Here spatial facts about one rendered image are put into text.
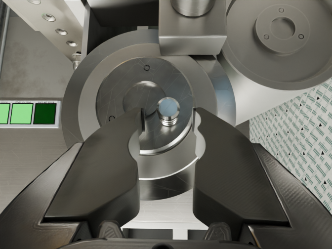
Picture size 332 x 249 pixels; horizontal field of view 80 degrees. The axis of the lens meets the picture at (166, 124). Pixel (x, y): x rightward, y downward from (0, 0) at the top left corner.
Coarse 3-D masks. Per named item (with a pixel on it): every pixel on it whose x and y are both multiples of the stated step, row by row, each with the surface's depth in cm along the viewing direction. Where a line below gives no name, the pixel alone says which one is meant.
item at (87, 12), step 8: (88, 8) 19; (88, 16) 19; (88, 24) 19; (96, 24) 21; (88, 32) 19; (96, 32) 21; (104, 32) 23; (112, 32) 26; (120, 32) 30; (88, 40) 19; (96, 40) 21; (104, 40) 23; (88, 48) 19
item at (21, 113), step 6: (18, 108) 51; (24, 108) 51; (30, 108) 51; (12, 114) 51; (18, 114) 51; (24, 114) 51; (30, 114) 51; (12, 120) 50; (18, 120) 50; (24, 120) 50; (30, 120) 50
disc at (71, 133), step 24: (96, 48) 18; (120, 48) 18; (216, 72) 17; (72, 96) 17; (216, 96) 17; (72, 120) 17; (72, 144) 16; (192, 168) 16; (144, 192) 16; (168, 192) 16
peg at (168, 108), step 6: (162, 102) 12; (168, 102) 12; (174, 102) 12; (162, 108) 12; (168, 108) 12; (174, 108) 12; (162, 114) 12; (168, 114) 12; (174, 114) 12; (162, 120) 13; (168, 120) 12; (174, 120) 13
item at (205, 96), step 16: (128, 48) 17; (144, 48) 17; (112, 64) 17; (176, 64) 17; (192, 64) 17; (96, 80) 17; (192, 80) 17; (208, 80) 17; (80, 96) 17; (208, 96) 16; (80, 112) 16; (80, 128) 16; (96, 128) 16; (192, 144) 16; (144, 160) 16; (160, 160) 16; (176, 160) 16; (192, 160) 16; (144, 176) 15; (160, 176) 15
